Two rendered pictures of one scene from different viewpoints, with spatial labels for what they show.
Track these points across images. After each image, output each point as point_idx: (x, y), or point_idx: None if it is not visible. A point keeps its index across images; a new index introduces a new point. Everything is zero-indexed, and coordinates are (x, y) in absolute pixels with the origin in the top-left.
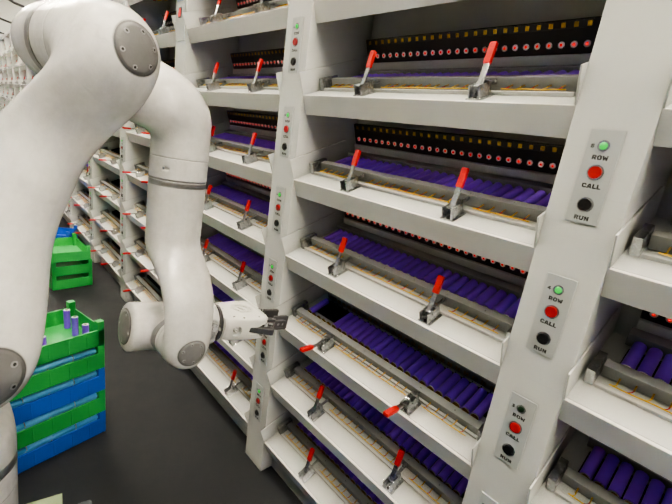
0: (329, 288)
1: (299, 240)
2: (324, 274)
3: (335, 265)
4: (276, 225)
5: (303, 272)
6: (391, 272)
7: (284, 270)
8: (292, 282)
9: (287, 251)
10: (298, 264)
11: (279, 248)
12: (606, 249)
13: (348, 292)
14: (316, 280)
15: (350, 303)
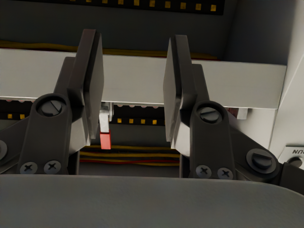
0: (106, 68)
1: (251, 113)
2: (121, 101)
3: (102, 115)
4: (293, 161)
5: (209, 80)
6: (3, 99)
7: (293, 68)
8: (294, 15)
9: (270, 113)
10: (223, 99)
11: (298, 118)
12: None
13: (31, 84)
14: (156, 74)
15: (26, 51)
